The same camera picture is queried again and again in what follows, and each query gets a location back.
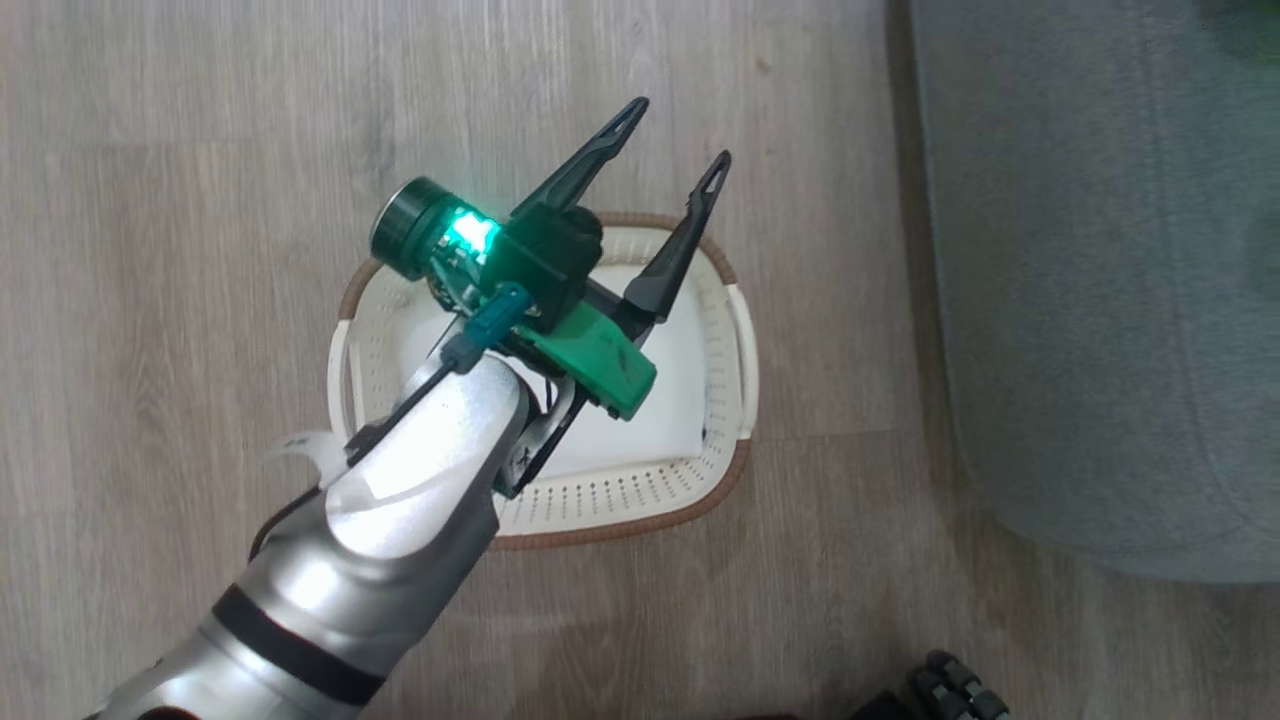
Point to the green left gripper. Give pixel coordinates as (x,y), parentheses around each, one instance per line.
(560,290)

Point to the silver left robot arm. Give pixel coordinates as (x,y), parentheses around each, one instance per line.
(380,540)

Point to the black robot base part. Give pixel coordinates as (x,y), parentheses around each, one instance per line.
(950,692)

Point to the grey fabric sofa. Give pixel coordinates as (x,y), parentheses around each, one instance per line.
(1100,280)

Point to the white laundry basket brown rim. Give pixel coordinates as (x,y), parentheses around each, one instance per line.
(640,490)

